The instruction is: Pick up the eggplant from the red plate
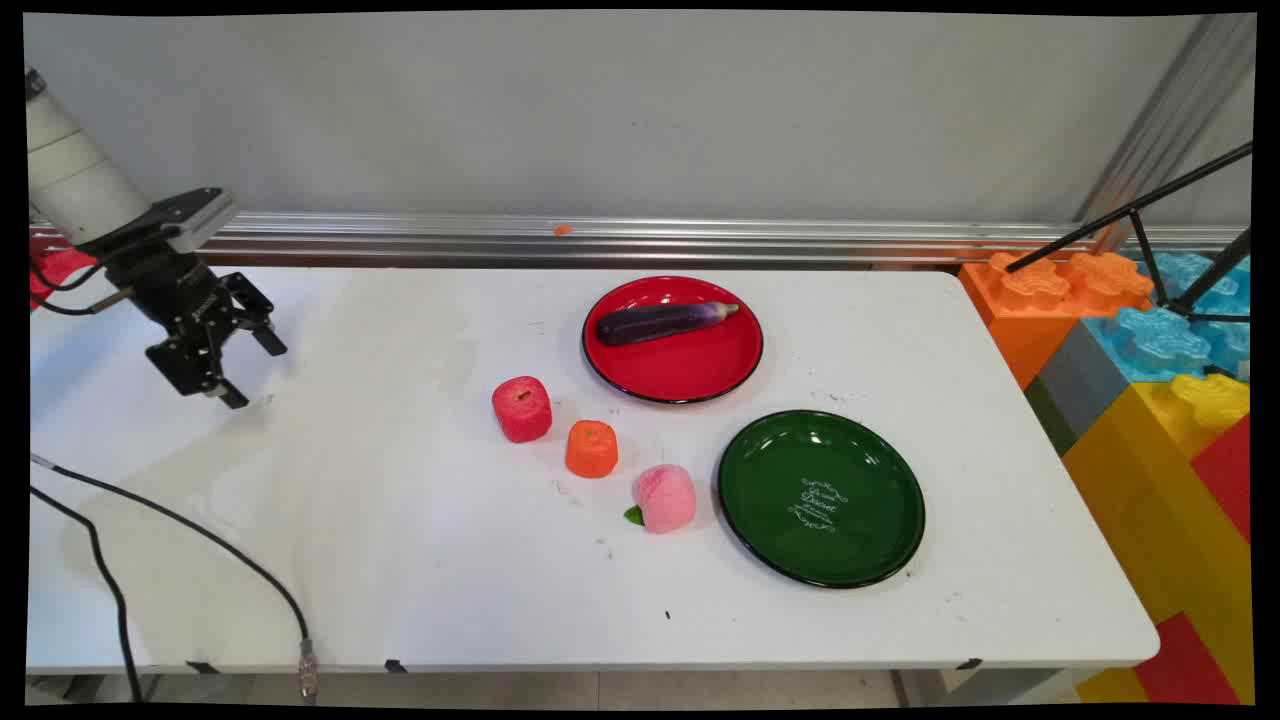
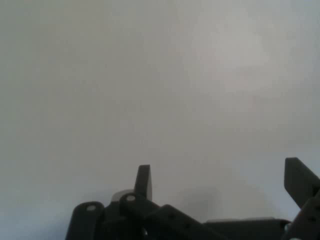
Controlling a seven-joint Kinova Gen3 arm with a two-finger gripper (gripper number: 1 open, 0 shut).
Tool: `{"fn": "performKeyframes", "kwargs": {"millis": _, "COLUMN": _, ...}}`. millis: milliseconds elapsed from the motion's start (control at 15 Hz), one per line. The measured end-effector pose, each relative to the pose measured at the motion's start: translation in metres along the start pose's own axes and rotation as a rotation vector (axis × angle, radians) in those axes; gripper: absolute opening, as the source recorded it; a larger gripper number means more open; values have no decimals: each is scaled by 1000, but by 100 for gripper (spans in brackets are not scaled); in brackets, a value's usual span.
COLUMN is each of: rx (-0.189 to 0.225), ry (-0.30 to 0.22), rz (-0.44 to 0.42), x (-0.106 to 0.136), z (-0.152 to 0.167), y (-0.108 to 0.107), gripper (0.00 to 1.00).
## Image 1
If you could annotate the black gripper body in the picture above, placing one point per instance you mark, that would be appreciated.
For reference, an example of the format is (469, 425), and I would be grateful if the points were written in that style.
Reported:
(165, 285)

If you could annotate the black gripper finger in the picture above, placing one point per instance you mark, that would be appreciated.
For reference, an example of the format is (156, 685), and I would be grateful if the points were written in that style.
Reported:
(255, 315)
(195, 365)

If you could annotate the purple toy eggplant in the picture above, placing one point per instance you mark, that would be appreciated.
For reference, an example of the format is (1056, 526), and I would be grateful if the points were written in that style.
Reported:
(660, 322)

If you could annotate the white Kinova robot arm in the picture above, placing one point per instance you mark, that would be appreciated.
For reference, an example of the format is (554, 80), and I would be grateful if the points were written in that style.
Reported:
(72, 170)

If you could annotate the red plastic object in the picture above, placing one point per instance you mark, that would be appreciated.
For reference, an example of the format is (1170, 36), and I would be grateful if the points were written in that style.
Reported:
(78, 262)

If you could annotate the red toy apple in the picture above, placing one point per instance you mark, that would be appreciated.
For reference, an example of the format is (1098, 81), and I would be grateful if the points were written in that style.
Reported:
(522, 410)

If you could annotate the orange toy fruit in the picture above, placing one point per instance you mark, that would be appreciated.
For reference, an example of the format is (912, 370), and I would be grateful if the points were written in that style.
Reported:
(591, 450)

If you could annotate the red round plate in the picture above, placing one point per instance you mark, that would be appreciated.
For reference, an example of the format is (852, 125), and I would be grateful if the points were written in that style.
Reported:
(690, 372)

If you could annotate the pink toy peach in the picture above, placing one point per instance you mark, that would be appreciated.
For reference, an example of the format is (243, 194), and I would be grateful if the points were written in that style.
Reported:
(666, 498)

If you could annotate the green round plate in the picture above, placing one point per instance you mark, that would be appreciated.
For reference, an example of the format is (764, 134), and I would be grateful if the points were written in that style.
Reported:
(800, 470)

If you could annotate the orange toy building block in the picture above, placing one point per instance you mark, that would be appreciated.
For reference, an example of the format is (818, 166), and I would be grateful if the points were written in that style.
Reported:
(1030, 310)

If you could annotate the grey toy building block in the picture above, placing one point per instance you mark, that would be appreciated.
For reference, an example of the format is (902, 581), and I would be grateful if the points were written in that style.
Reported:
(1080, 385)

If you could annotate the black tripod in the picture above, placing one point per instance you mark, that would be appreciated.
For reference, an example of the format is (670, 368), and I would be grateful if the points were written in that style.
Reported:
(1140, 207)

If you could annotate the blue toy building block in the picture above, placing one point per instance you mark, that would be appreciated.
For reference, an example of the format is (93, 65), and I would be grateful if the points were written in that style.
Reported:
(1155, 345)

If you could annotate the yellow toy building block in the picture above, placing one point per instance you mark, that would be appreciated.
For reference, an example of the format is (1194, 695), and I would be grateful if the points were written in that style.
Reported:
(1150, 500)

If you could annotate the red toy building block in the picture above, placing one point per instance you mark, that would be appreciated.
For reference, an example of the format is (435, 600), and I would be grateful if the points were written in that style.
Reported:
(1228, 475)
(1190, 665)

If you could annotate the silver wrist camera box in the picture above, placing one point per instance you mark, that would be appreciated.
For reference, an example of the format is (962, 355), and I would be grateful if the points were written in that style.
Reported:
(195, 215)

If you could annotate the aluminium rail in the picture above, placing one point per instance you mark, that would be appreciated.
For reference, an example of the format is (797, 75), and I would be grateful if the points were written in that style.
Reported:
(700, 240)

